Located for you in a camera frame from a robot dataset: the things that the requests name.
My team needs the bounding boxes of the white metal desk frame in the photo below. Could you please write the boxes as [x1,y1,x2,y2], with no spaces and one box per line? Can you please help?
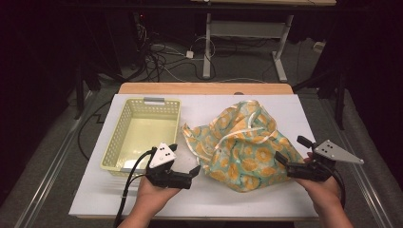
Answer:
[202,12,295,83]

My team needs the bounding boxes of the tangle of floor cables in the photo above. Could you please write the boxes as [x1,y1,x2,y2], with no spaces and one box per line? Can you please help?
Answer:
[132,12,218,84]

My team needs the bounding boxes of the metal floor rail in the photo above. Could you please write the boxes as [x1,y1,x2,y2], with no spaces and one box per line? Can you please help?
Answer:
[15,90,97,228]
[317,91,395,228]

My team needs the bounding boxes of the person's right hand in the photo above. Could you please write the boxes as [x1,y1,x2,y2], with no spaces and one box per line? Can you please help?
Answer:
[294,175,342,209]

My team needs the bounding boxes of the black floor cable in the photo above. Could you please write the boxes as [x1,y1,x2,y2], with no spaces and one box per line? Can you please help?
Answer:
[77,100,112,162]

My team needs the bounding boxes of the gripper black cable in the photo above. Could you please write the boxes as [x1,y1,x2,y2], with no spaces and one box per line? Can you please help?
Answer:
[113,148,158,228]
[322,162,347,210]

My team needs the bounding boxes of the white table mat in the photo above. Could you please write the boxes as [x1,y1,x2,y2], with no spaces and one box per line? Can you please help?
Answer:
[68,93,319,219]

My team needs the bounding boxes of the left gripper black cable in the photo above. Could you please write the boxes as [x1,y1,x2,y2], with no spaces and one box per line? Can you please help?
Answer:
[113,148,158,228]

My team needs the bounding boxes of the orange floral cloth bag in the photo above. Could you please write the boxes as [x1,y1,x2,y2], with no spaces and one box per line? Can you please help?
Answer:
[181,100,306,194]

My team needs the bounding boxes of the black stand leg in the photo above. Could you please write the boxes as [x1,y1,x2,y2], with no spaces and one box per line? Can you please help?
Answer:
[74,63,87,121]

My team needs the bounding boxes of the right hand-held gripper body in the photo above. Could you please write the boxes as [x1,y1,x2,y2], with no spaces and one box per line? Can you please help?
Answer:
[286,140,365,182]

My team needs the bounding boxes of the person's left hand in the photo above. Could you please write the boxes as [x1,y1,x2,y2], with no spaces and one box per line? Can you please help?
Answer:
[135,175,182,213]

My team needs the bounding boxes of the pale yellow plastic basket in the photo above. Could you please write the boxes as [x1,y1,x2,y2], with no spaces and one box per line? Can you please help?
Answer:
[100,97,182,178]

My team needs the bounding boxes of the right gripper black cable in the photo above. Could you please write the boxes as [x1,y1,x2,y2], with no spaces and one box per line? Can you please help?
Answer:
[322,162,347,210]

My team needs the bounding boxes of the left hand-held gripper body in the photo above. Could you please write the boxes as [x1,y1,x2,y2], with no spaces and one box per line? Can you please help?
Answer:
[145,142,194,190]

